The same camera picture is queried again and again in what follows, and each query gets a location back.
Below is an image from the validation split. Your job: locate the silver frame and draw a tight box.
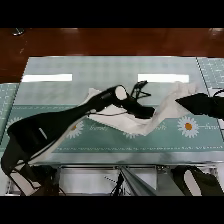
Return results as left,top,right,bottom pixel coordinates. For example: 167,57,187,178
0,161,224,197

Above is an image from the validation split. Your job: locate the black cable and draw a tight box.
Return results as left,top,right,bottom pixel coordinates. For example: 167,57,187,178
105,171,126,197

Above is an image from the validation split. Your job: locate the white T-shirt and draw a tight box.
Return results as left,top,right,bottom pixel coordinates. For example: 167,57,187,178
31,81,203,163

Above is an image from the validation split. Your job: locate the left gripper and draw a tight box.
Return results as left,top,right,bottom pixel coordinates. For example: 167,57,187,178
131,101,157,120

